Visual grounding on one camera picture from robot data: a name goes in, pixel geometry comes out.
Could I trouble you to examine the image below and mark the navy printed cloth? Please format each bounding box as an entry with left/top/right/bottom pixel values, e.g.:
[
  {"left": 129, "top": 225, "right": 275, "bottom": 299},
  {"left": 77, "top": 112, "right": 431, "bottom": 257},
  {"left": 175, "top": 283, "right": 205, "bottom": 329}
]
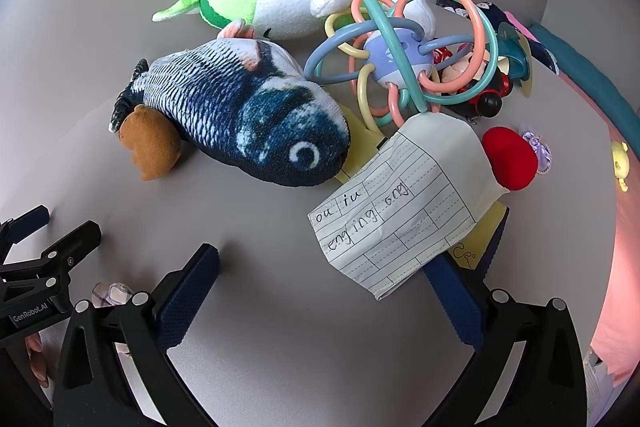
[{"left": 435, "top": 0, "right": 561, "bottom": 72}]

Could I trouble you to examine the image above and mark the brown plush cookie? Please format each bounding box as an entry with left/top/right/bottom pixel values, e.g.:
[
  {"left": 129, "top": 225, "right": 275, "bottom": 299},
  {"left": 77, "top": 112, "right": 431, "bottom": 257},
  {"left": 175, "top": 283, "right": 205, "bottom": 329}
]
[{"left": 117, "top": 104, "right": 182, "bottom": 182}]

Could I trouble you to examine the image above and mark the purple scrunchie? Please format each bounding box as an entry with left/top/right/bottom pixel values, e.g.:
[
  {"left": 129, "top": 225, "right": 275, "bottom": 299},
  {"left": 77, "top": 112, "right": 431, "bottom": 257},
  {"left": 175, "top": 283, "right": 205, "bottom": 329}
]
[{"left": 521, "top": 124, "right": 555, "bottom": 178}]

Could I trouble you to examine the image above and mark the yellow paper sheet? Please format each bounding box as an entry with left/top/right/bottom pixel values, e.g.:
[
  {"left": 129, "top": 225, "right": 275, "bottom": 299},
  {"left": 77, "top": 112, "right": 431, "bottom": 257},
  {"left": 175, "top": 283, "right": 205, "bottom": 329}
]
[{"left": 334, "top": 104, "right": 508, "bottom": 275}]

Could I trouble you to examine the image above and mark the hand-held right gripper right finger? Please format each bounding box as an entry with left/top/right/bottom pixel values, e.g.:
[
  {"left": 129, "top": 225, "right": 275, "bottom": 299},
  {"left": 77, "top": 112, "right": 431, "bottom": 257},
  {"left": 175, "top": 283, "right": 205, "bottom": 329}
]
[{"left": 424, "top": 207, "right": 587, "bottom": 427}]

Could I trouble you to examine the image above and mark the pastel ring rattle toy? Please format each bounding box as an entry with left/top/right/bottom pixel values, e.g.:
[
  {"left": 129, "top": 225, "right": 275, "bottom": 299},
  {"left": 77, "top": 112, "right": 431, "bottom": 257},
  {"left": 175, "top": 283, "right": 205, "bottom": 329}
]
[{"left": 303, "top": 0, "right": 498, "bottom": 132}]

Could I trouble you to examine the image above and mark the red plush ball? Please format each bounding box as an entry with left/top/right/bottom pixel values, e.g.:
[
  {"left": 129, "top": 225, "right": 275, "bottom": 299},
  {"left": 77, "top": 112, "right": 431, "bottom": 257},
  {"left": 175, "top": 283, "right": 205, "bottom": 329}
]
[{"left": 481, "top": 126, "right": 540, "bottom": 192}]

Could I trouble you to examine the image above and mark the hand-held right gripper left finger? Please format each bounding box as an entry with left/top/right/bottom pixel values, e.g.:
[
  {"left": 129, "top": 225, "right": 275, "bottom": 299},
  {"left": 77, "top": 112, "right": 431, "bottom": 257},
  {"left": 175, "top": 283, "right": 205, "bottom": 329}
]
[{"left": 52, "top": 243, "right": 221, "bottom": 427}]

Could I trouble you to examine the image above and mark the person's left hand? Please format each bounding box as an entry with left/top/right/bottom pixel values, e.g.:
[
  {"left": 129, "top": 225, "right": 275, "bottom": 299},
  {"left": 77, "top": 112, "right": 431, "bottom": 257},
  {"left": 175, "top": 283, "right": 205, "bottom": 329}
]
[{"left": 24, "top": 332, "right": 51, "bottom": 390}]

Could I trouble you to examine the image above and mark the teal translucent toy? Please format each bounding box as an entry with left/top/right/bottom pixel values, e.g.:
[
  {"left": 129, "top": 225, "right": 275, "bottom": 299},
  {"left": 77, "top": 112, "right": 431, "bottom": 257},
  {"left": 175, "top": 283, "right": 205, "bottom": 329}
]
[{"left": 495, "top": 22, "right": 536, "bottom": 100}]

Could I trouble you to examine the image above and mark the small yellow toy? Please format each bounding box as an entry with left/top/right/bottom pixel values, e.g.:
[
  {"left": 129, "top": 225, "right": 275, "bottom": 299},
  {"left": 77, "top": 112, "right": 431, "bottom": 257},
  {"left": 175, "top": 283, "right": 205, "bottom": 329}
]
[{"left": 610, "top": 141, "right": 632, "bottom": 192}]

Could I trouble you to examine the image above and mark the pink bed sheet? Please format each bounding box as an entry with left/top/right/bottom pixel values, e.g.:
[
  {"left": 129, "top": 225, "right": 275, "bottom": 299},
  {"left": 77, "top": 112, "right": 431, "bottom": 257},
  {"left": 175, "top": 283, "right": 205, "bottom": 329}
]
[{"left": 502, "top": 9, "right": 640, "bottom": 383}]

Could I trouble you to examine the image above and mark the lined paper sheet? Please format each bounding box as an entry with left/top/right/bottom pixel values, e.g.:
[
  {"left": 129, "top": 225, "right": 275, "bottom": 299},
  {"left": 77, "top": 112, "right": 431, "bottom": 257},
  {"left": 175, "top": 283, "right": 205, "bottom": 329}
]
[{"left": 307, "top": 112, "right": 508, "bottom": 303}]

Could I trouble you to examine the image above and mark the blue fish plush toy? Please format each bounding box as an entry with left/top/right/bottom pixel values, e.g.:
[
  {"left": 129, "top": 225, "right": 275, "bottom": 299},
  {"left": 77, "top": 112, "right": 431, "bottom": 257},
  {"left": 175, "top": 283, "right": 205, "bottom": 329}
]
[{"left": 109, "top": 36, "right": 352, "bottom": 188}]

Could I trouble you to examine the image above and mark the teal blanket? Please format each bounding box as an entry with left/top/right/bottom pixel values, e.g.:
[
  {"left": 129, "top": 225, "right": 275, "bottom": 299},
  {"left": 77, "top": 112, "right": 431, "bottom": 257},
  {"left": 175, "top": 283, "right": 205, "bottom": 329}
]
[{"left": 529, "top": 21, "right": 636, "bottom": 142}]

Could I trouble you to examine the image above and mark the red black cartoon figurine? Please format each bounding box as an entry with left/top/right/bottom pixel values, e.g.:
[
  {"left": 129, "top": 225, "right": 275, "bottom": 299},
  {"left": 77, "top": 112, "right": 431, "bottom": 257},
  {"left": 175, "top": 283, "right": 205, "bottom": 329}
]
[{"left": 430, "top": 37, "right": 513, "bottom": 122}]

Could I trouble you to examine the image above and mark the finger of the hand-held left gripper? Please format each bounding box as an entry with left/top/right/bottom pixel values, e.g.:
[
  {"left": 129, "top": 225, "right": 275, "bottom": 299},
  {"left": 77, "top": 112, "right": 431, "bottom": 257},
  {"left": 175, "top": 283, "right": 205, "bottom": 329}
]
[
  {"left": 0, "top": 220, "right": 102, "bottom": 314},
  {"left": 0, "top": 205, "right": 51, "bottom": 259}
]

